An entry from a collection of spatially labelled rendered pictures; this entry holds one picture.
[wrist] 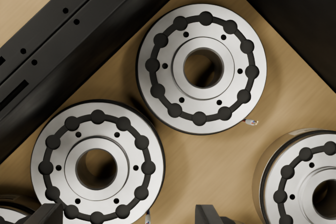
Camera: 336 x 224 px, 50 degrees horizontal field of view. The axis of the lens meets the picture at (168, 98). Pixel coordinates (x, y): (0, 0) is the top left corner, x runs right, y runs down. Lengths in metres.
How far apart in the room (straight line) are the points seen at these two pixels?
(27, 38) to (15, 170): 0.14
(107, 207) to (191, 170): 0.08
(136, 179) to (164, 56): 0.10
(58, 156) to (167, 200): 0.10
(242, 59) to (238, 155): 0.09
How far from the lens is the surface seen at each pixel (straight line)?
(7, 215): 0.31
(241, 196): 0.33
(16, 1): 0.34
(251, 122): 0.27
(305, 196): 0.30
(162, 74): 0.27
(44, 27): 0.22
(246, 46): 0.29
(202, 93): 0.27
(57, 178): 0.29
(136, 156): 0.28
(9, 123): 0.24
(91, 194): 0.28
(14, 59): 0.22
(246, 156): 0.32
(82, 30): 0.21
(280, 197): 0.31
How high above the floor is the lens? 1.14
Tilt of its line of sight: 87 degrees down
